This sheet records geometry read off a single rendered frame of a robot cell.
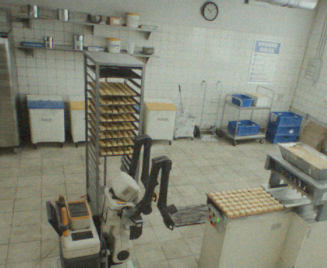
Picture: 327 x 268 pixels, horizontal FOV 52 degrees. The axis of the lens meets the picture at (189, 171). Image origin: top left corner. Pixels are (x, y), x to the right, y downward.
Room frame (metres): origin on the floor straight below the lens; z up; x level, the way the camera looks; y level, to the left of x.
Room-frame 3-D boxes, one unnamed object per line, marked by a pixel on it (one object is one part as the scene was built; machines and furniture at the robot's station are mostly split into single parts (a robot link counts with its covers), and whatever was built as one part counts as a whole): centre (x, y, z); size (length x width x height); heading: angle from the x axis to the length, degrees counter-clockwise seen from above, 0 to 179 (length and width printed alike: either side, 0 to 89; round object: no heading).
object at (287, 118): (7.09, -1.90, 0.50); 0.60 x 0.40 x 0.20; 117
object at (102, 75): (3.54, 0.93, 1.68); 0.60 x 0.40 x 0.02; 29
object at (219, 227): (2.41, -0.27, 0.77); 0.24 x 0.04 x 0.14; 27
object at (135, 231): (2.25, 0.42, 0.77); 0.28 x 0.16 x 0.22; 27
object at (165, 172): (2.13, 0.17, 1.18); 0.11 x 0.06 x 0.43; 27
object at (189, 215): (3.61, -0.11, 0.02); 0.60 x 0.40 x 0.03; 115
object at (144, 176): (2.51, 0.37, 1.18); 0.11 x 0.06 x 0.43; 28
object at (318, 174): (2.81, -1.04, 1.25); 0.56 x 0.29 x 0.14; 27
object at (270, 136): (7.09, -1.90, 0.10); 0.60 x 0.40 x 0.20; 112
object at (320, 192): (2.81, -1.04, 1.01); 0.72 x 0.33 x 0.34; 27
